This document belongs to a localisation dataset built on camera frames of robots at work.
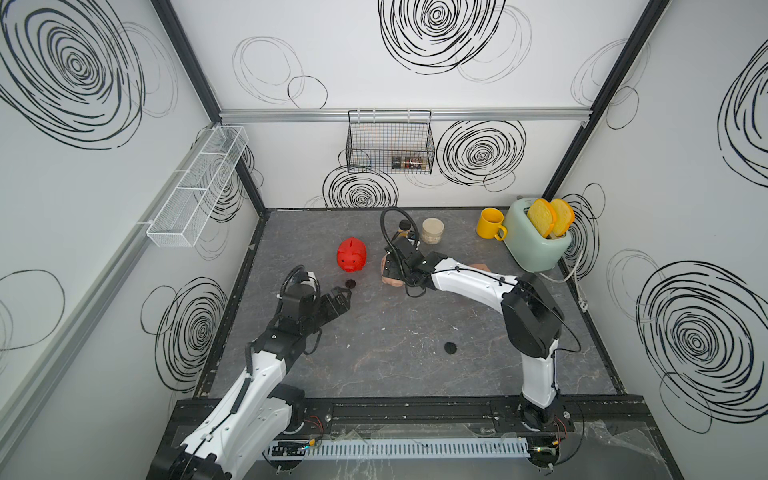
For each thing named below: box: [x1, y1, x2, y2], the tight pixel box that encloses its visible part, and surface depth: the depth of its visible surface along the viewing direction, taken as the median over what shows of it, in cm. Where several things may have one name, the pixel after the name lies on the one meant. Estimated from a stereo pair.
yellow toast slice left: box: [528, 198, 557, 238], surface depth 93 cm
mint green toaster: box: [504, 198, 572, 273], surface depth 96 cm
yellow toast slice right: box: [551, 198, 575, 237], surface depth 92 cm
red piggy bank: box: [337, 236, 367, 273], surface depth 98 cm
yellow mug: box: [476, 207, 508, 241], surface depth 109 cm
